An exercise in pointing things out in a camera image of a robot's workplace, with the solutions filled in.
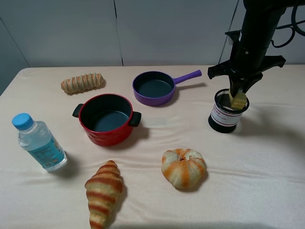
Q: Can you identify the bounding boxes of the red pot black handles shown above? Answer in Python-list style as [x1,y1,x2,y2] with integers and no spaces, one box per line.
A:
[72,94,142,146]

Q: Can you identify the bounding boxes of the cream satin tablecloth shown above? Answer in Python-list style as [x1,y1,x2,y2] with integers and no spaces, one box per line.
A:
[0,65,305,229]

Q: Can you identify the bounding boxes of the black cable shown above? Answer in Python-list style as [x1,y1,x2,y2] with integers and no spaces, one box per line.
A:
[270,0,305,48]

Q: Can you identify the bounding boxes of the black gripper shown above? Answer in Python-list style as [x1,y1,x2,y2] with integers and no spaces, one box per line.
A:
[208,40,285,98]

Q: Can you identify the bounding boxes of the yellow toy cake slice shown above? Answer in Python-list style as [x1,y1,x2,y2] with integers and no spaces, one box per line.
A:
[229,89,247,110]

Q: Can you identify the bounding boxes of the striped long bread loaf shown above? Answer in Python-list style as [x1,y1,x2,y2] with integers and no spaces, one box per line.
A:
[61,73,106,95]

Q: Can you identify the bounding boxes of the round striped bread bun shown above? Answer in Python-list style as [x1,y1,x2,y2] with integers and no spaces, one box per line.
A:
[161,148,207,188]

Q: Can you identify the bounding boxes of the purple frying pan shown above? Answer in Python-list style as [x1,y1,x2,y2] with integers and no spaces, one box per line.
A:
[132,70,202,106]

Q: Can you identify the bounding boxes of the black mesh pen cup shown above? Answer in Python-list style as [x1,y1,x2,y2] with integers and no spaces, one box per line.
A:
[208,89,250,133]

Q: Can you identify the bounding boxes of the water bottle blue cap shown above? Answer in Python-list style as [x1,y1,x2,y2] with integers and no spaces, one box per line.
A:
[12,113,67,172]

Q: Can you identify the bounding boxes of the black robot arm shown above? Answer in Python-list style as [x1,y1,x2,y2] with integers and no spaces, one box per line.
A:
[208,0,305,97]

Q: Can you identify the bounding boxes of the striped toy croissant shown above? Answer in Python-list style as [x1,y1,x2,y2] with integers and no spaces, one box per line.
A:
[84,160,124,229]

